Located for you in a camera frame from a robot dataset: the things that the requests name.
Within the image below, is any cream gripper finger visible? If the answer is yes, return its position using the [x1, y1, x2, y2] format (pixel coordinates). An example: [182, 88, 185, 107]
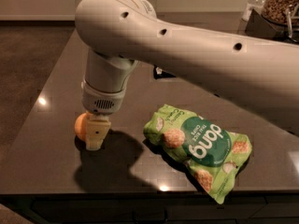
[85, 114, 111, 151]

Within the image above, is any orange fruit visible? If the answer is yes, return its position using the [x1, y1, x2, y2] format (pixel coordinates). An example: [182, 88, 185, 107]
[74, 113, 91, 141]

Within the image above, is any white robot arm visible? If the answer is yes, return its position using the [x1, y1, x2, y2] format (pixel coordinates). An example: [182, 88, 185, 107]
[75, 0, 299, 134]

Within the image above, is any black snack packet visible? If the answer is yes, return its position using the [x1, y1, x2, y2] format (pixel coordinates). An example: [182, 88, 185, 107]
[153, 66, 174, 79]

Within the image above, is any green Dang chips bag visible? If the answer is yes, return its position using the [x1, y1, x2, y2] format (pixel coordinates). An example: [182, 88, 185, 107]
[144, 105, 252, 204]

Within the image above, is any black dispenser base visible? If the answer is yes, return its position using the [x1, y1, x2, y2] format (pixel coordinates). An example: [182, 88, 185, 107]
[245, 10, 299, 44]

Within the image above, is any clear plastic bottle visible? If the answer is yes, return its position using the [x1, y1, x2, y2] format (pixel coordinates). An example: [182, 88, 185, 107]
[242, 0, 264, 21]

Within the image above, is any glass jar of cereal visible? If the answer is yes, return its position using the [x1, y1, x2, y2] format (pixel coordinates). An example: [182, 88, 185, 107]
[262, 0, 299, 26]

